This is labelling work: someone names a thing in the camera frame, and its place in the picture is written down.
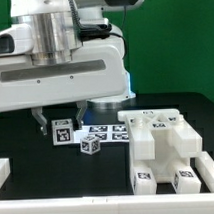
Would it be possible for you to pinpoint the white tagged cube nut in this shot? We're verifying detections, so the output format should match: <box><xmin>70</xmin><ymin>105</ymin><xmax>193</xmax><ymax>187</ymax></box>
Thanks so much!
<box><xmin>80</xmin><ymin>136</ymin><xmax>100</xmax><ymax>155</ymax></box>

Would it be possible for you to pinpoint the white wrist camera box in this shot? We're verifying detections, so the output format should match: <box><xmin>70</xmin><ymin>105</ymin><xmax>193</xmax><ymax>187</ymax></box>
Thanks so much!
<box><xmin>0</xmin><ymin>24</ymin><xmax>34</xmax><ymax>58</ymax></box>

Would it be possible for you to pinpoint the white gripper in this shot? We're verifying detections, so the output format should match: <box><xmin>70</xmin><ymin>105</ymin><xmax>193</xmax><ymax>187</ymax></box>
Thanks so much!
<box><xmin>0</xmin><ymin>36</ymin><xmax>126</xmax><ymax>135</ymax></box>

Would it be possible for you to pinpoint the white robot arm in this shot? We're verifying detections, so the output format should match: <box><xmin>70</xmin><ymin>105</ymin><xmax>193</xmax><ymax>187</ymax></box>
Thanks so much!
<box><xmin>0</xmin><ymin>0</ymin><xmax>144</xmax><ymax>131</ymax></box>

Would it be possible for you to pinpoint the white marker sheet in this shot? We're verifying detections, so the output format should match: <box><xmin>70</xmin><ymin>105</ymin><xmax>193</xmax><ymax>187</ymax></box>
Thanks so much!
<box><xmin>74</xmin><ymin>124</ymin><xmax>128</xmax><ymax>143</ymax></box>

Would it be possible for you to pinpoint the black camera on stand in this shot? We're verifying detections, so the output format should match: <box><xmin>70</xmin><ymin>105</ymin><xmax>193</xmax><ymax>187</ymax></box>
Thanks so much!
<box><xmin>80</xmin><ymin>24</ymin><xmax>112</xmax><ymax>32</ymax></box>

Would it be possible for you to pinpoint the white right corner bracket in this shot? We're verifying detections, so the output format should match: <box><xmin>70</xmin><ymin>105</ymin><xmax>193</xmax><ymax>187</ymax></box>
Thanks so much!
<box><xmin>195</xmin><ymin>152</ymin><xmax>214</xmax><ymax>193</ymax></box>

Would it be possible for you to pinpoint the white chair back frame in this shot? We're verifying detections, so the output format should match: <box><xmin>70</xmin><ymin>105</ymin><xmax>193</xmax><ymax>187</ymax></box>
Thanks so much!
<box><xmin>117</xmin><ymin>109</ymin><xmax>202</xmax><ymax>161</ymax></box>

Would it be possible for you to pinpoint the white tagged cube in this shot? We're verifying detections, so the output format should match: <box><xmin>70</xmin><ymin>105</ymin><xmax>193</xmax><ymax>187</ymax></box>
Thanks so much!
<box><xmin>51</xmin><ymin>119</ymin><xmax>74</xmax><ymax>146</ymax></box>

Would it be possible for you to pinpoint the white front rail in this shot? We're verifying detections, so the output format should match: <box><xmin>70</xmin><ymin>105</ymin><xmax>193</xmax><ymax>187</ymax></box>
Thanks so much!
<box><xmin>0</xmin><ymin>193</ymin><xmax>214</xmax><ymax>214</ymax></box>

